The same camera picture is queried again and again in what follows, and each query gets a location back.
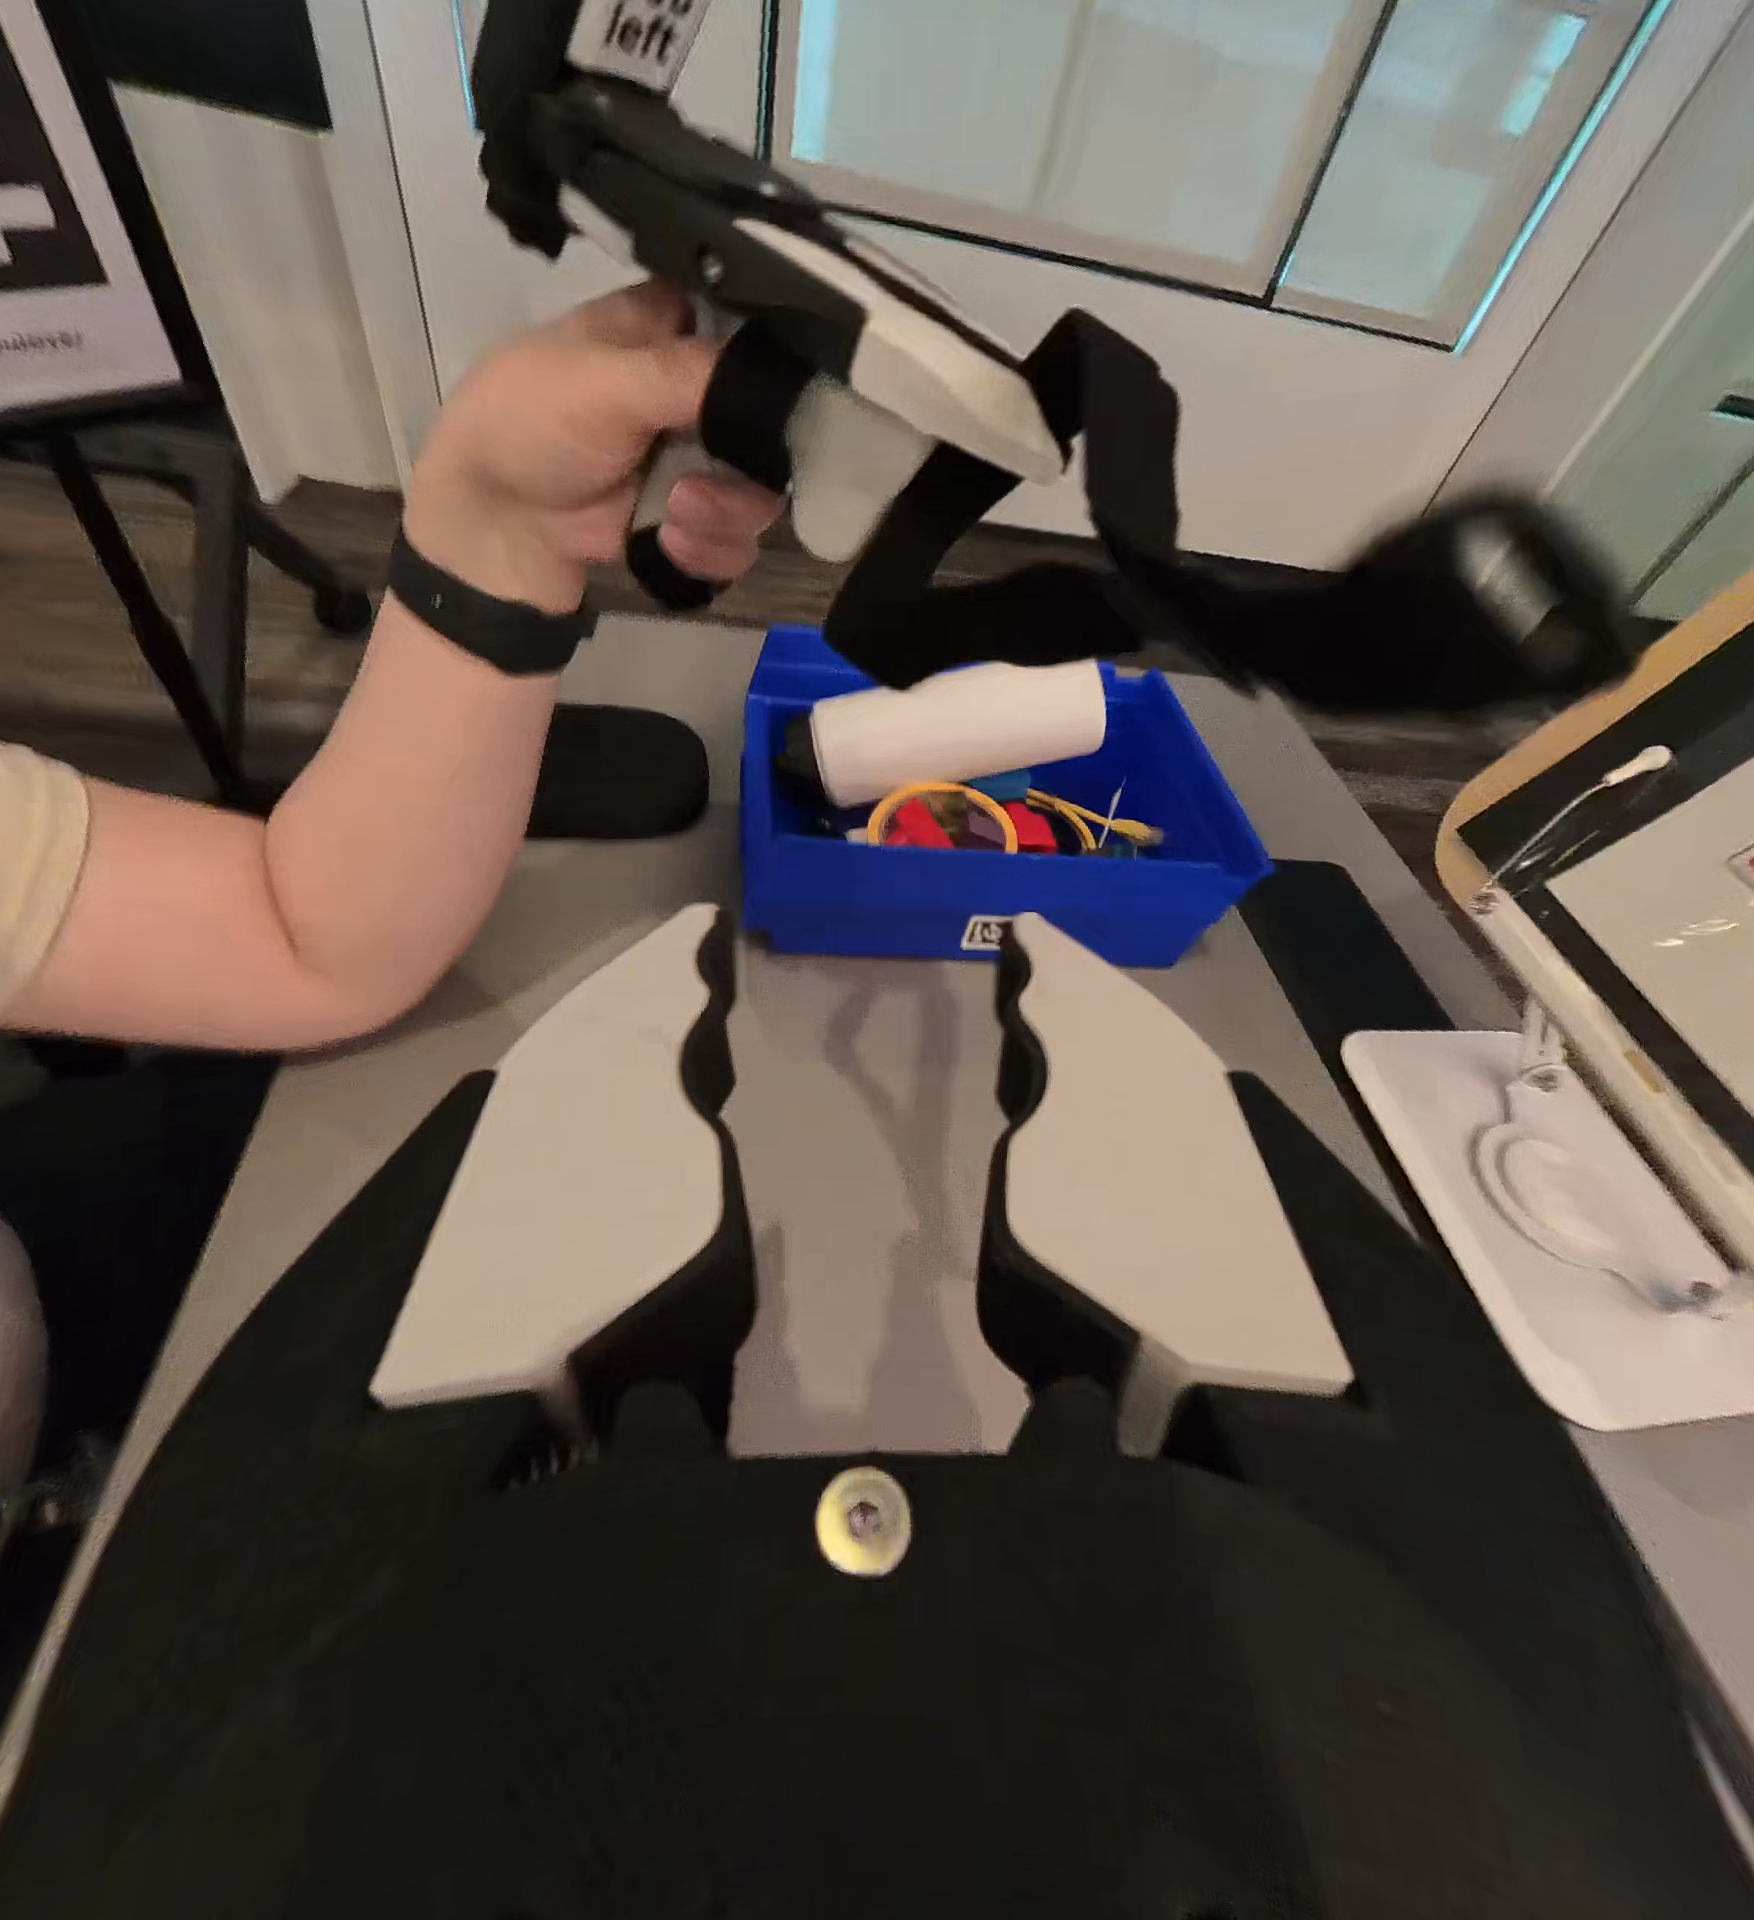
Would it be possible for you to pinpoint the blue plastic bin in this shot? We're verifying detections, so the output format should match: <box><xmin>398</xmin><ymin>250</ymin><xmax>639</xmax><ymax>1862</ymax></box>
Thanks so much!
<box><xmin>740</xmin><ymin>622</ymin><xmax>1276</xmax><ymax>969</ymax></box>

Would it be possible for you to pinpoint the black chair armrest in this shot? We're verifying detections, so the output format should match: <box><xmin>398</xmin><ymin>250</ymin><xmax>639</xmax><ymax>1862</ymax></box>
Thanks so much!
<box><xmin>524</xmin><ymin>702</ymin><xmax>713</xmax><ymax>842</ymax></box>

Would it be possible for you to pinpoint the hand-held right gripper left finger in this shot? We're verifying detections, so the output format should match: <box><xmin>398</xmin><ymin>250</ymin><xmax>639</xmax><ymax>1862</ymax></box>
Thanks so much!
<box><xmin>367</xmin><ymin>900</ymin><xmax>757</xmax><ymax>1448</ymax></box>

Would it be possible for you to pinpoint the yellow network cable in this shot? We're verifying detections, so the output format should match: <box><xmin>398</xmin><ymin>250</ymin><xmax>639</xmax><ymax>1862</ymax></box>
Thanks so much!
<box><xmin>1025</xmin><ymin>787</ymin><xmax>1168</xmax><ymax>860</ymax></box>

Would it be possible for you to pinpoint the yellow tape roll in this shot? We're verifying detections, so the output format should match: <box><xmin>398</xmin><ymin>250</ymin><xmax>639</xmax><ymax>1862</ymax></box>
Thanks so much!
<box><xmin>862</xmin><ymin>777</ymin><xmax>1025</xmax><ymax>858</ymax></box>

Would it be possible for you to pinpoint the glass window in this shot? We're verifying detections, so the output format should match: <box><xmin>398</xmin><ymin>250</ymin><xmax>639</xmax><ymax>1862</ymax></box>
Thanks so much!
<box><xmin>764</xmin><ymin>0</ymin><xmax>1674</xmax><ymax>355</ymax></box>

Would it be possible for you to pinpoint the instruction sign board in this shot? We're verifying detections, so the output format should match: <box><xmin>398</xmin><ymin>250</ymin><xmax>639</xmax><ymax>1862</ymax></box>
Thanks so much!
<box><xmin>1436</xmin><ymin>516</ymin><xmax>1754</xmax><ymax>1359</ymax></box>

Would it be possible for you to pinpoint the marker poster on easel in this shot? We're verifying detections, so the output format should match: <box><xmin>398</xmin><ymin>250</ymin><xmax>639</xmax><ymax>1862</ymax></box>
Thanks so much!
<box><xmin>0</xmin><ymin>0</ymin><xmax>368</xmax><ymax>813</ymax></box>

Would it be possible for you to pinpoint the black wristband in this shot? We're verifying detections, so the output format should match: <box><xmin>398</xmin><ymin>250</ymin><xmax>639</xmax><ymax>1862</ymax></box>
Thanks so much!
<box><xmin>384</xmin><ymin>522</ymin><xmax>602</xmax><ymax>680</ymax></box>

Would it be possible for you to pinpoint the person's left hand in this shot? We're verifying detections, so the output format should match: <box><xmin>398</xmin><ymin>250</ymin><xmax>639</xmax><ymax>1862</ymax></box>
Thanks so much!
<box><xmin>404</xmin><ymin>282</ymin><xmax>793</xmax><ymax>620</ymax></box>

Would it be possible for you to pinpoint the white paper roll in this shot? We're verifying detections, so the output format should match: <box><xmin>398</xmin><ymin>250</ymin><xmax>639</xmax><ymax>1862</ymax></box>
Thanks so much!
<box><xmin>806</xmin><ymin>656</ymin><xmax>1110</xmax><ymax>813</ymax></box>

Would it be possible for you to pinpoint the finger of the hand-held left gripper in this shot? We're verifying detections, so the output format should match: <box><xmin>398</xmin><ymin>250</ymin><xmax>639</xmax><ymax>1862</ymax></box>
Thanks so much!
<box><xmin>767</xmin><ymin>219</ymin><xmax>1032</xmax><ymax>397</ymax></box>
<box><xmin>845</xmin><ymin>318</ymin><xmax>1076</xmax><ymax>484</ymax></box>

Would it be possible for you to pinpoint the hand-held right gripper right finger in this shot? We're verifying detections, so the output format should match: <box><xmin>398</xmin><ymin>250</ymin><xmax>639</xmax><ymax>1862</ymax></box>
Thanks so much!
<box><xmin>972</xmin><ymin>911</ymin><xmax>1359</xmax><ymax>1457</ymax></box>

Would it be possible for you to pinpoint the grey desk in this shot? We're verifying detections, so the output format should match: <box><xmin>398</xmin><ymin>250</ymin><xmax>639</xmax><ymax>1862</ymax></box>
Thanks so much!
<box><xmin>0</xmin><ymin>616</ymin><xmax>1754</xmax><ymax>1920</ymax></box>

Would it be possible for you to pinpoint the person's left forearm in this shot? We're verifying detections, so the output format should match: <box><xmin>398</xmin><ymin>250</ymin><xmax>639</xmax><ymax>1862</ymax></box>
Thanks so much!
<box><xmin>0</xmin><ymin>593</ymin><xmax>594</xmax><ymax>1056</ymax></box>

